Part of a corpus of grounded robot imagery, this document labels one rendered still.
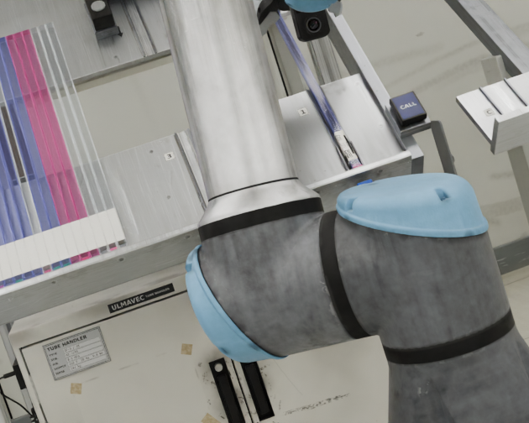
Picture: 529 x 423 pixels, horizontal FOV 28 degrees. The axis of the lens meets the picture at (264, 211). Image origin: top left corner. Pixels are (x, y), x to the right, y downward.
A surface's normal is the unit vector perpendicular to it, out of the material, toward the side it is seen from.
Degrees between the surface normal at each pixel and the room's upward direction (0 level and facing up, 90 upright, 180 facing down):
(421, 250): 90
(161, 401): 90
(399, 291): 96
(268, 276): 73
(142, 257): 138
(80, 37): 48
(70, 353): 90
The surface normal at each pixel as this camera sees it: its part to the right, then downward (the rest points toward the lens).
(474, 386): -0.04, -0.18
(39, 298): 0.33, 0.75
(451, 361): -0.15, 0.15
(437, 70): 0.15, 0.07
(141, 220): -0.09, -0.58
